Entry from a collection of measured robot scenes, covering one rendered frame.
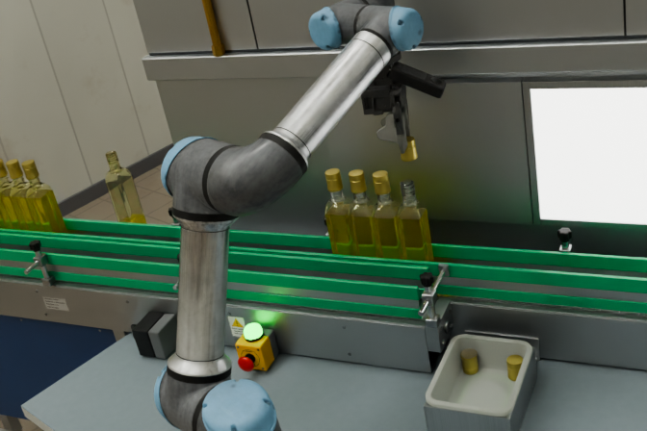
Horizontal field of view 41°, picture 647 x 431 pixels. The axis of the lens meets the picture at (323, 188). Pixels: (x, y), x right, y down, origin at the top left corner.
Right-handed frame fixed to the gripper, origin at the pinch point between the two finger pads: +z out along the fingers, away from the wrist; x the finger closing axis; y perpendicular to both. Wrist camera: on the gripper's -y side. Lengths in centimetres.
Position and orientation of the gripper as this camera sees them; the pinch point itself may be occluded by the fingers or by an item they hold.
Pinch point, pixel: (406, 142)
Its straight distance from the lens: 184.6
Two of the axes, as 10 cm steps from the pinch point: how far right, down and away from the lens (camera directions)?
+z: 1.8, 8.8, 4.4
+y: -9.6, 0.6, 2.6
